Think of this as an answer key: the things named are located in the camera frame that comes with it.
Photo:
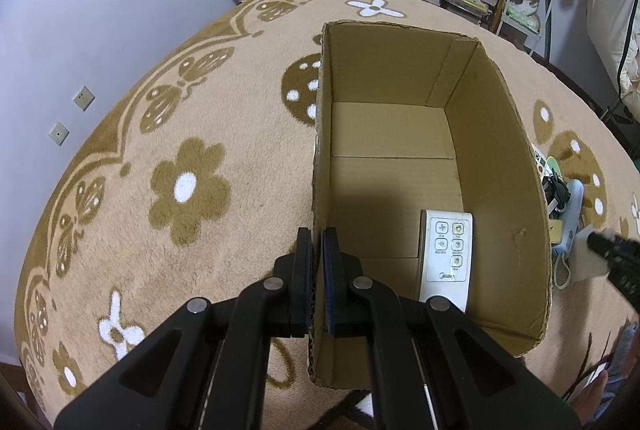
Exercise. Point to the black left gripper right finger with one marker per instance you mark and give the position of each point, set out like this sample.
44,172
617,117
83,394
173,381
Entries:
426,364

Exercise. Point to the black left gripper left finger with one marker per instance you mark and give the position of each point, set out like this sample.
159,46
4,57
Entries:
205,367

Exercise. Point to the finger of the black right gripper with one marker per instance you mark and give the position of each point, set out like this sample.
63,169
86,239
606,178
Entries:
622,257

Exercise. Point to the light blue small device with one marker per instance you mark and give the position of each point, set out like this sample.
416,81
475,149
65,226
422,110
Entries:
570,219

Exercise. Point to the white air conditioner remote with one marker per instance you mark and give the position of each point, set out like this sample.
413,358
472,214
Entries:
446,242

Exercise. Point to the brown cardboard box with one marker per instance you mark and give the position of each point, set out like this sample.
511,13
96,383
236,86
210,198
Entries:
408,120

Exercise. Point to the beige floral butterfly rug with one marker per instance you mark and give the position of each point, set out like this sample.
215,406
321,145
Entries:
201,176

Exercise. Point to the lower white wall socket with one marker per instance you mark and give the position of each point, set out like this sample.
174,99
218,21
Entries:
58,133

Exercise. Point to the white wall socket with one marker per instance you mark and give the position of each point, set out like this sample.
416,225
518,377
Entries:
84,98
58,133

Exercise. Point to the upper white wall socket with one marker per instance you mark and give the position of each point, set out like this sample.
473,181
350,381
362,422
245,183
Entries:
84,98

